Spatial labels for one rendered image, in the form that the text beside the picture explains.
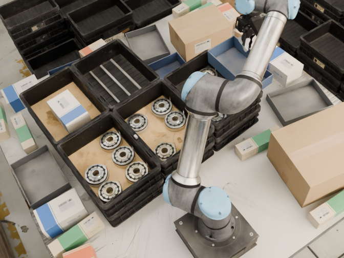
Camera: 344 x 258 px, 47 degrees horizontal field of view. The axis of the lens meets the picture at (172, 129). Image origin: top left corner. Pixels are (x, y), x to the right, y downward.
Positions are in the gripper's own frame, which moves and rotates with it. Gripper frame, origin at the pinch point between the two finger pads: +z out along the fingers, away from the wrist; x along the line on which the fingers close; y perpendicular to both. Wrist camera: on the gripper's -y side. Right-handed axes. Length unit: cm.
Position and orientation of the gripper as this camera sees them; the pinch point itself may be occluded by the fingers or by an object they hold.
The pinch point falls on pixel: (248, 49)
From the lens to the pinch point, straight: 182.0
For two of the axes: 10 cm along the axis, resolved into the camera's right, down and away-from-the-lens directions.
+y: -5.1, -6.7, 5.4
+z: -0.3, 6.3, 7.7
